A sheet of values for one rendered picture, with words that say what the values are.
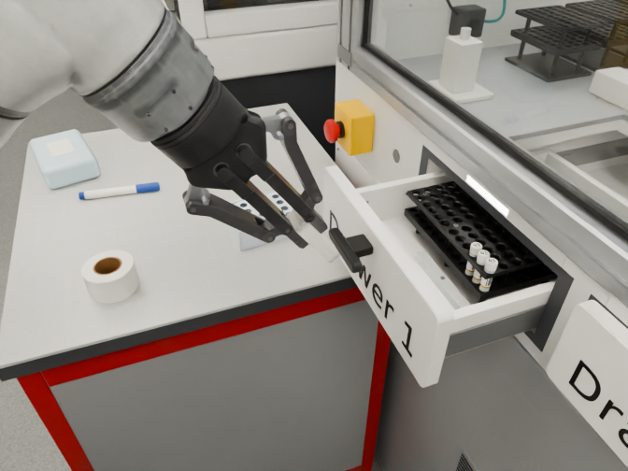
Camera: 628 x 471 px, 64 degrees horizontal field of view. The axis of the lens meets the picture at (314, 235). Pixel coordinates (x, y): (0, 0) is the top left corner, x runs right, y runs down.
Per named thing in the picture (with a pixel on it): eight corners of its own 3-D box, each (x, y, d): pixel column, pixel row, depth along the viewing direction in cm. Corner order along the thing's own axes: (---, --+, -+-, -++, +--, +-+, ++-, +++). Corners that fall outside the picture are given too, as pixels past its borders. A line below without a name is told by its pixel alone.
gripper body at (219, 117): (144, 160, 38) (223, 225, 45) (227, 86, 37) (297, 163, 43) (135, 120, 44) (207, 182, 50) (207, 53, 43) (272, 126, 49)
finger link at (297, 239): (283, 217, 50) (260, 235, 51) (310, 243, 54) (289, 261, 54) (278, 208, 51) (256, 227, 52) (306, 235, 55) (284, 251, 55)
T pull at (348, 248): (352, 276, 54) (353, 266, 54) (327, 235, 60) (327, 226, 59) (382, 268, 55) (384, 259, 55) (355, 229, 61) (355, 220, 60)
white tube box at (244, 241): (240, 251, 79) (238, 233, 77) (223, 222, 85) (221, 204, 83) (311, 230, 83) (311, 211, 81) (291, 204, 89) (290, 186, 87)
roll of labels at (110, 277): (94, 310, 69) (86, 290, 67) (84, 279, 74) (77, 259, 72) (145, 292, 72) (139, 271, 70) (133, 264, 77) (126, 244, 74)
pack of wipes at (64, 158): (103, 177, 96) (96, 156, 93) (49, 192, 92) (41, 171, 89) (83, 145, 106) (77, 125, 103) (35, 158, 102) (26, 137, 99)
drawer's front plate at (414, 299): (422, 391, 53) (439, 319, 46) (321, 230, 74) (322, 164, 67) (437, 386, 53) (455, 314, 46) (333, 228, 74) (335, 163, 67)
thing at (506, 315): (432, 364, 53) (440, 325, 50) (338, 226, 72) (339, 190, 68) (706, 275, 64) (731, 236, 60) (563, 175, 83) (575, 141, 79)
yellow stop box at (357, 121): (346, 158, 86) (347, 119, 82) (330, 139, 92) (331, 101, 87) (373, 152, 88) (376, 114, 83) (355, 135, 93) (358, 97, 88)
